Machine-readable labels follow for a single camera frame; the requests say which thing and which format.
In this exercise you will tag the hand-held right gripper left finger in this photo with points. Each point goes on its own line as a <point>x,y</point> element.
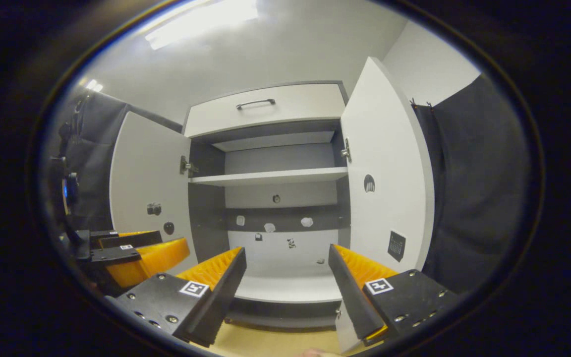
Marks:
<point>226,292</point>

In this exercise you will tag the metal door hinge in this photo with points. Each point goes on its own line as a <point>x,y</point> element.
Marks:
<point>188,166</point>
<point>346,151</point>

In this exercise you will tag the white cabinet drawer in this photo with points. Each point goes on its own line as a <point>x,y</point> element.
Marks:
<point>305,106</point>

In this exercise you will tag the white cabinet shelf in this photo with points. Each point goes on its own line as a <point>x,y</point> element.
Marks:
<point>265,177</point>
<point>275,141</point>

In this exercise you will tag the white door with headphones sticker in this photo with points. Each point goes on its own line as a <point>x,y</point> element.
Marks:
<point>389,148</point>

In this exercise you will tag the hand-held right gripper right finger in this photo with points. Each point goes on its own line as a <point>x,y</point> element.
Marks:
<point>350,297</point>

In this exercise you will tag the white double-door shoe cabinet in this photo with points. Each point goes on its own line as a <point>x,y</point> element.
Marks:
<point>275,161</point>

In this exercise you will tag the white door with camera sticker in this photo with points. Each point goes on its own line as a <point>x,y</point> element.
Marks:
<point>146,173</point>

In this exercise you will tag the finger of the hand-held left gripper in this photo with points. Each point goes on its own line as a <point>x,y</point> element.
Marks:
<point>132,240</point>
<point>117,254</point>

